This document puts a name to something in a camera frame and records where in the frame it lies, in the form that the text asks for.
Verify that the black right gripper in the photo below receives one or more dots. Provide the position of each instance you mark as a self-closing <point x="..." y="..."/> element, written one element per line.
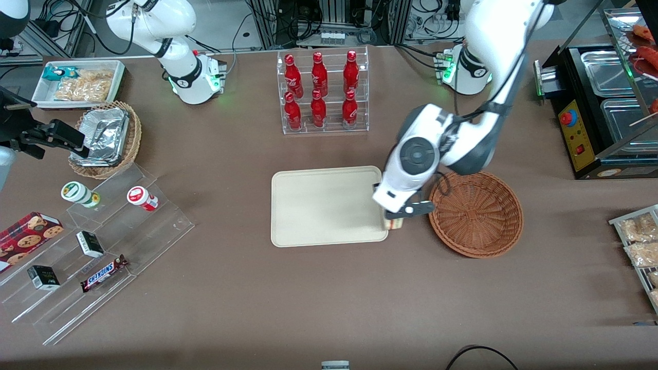
<point x="15" y="126"/>

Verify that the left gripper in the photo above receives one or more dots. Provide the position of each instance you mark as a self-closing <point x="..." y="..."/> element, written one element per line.
<point x="375" y="186"/>

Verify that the triangle sandwich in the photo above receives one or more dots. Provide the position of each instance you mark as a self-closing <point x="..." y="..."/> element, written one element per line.
<point x="396" y="224"/>

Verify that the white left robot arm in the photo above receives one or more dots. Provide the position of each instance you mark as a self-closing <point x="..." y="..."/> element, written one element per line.
<point x="493" y="31"/>

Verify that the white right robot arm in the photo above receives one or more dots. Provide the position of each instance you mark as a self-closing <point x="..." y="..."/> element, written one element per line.
<point x="175" y="20"/>

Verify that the white rectangular snack tray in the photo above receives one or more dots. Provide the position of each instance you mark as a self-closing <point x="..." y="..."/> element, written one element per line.
<point x="43" y="95"/>

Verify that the beige plastic tray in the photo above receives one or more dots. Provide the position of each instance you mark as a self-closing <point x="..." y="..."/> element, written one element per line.
<point x="329" y="205"/>

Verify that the tan wicker basket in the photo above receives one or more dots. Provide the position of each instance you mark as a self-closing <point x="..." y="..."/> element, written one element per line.
<point x="134" y="136"/>

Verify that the brown wicker basket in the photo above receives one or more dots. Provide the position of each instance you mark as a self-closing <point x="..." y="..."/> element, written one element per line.
<point x="478" y="221"/>

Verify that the tray of packaged snacks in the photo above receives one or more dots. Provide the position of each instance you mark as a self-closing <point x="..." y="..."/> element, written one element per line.
<point x="642" y="275"/>

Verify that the aluminium foil container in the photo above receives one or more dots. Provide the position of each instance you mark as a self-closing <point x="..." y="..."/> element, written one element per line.
<point x="105" y="133"/>

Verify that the green lid cup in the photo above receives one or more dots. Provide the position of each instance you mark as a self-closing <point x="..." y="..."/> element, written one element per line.
<point x="77" y="192"/>

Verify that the clear bag of crackers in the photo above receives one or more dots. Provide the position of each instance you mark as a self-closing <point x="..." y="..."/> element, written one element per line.
<point x="97" y="75"/>
<point x="82" y="91"/>

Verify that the teal snack packet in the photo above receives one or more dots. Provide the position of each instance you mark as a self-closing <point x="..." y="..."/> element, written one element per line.
<point x="54" y="73"/>

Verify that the red cola bottle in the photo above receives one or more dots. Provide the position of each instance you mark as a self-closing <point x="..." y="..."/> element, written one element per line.
<point x="293" y="77"/>
<point x="318" y="112"/>
<point x="349" y="112"/>
<point x="319" y="74"/>
<point x="293" y="114"/>
<point x="351" y="72"/>

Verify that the red cookie box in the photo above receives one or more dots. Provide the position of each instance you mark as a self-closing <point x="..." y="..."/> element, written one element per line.
<point x="25" y="239"/>

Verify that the clear acrylic bottle rack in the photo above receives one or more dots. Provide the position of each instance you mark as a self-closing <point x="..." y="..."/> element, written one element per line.
<point x="334" y="110"/>

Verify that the red lid cup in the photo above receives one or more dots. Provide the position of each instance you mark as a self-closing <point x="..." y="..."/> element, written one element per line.
<point x="141" y="198"/>

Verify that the small black box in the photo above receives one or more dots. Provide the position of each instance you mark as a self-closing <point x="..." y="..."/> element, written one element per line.
<point x="90" y="244"/>
<point x="43" y="277"/>

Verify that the clear acrylic stepped stand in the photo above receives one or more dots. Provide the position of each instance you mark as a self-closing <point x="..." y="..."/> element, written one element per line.
<point x="149" y="241"/>

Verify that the snickers chocolate bar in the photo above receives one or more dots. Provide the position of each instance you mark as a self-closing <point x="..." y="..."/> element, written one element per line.
<point x="103" y="273"/>

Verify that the white power strip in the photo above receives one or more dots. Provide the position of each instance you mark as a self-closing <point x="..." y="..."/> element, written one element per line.
<point x="333" y="38"/>

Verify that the small grey device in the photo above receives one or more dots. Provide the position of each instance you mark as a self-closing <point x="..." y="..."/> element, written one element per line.
<point x="335" y="365"/>

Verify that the black food warmer machine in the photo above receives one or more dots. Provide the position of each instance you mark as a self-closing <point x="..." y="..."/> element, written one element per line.
<point x="578" y="133"/>

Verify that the steel food pan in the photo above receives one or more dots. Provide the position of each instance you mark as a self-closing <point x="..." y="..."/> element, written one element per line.
<point x="606" y="72"/>
<point x="624" y="121"/>

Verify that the clear bag of pastries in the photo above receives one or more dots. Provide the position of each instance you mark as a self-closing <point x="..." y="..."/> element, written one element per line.
<point x="637" y="228"/>
<point x="655" y="298"/>
<point x="642" y="254"/>
<point x="654" y="278"/>

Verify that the aluminium equipment frame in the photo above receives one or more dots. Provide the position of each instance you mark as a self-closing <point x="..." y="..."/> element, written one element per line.
<point x="334" y="15"/>

